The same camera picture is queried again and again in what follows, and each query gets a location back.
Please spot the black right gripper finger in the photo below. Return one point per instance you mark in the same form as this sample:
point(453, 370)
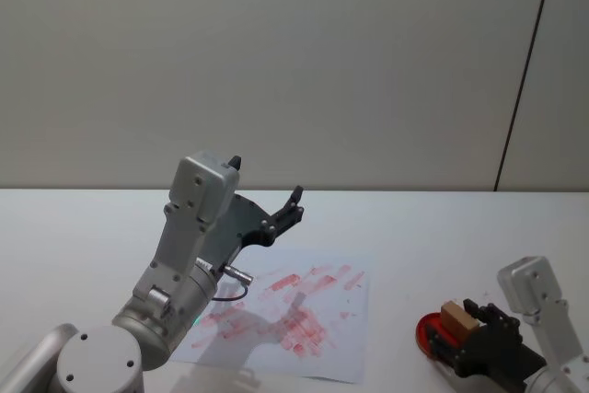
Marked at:
point(448, 347)
point(501, 321)

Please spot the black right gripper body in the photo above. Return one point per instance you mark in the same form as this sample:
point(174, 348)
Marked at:
point(494, 356)

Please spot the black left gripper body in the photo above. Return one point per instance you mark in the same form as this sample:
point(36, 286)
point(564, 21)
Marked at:
point(250, 223)

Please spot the small wooden block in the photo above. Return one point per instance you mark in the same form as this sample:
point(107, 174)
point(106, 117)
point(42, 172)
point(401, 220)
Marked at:
point(456, 317)

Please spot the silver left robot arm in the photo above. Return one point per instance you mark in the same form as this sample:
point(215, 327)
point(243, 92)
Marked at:
point(184, 236)

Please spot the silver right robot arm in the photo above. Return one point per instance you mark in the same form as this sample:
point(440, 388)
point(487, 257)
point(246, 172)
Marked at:
point(534, 292)

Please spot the round red dish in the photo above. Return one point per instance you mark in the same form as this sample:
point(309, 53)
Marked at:
point(425, 333)

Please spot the white paper with red marks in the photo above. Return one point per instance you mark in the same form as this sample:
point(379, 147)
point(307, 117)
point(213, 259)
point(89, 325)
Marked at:
point(313, 319)

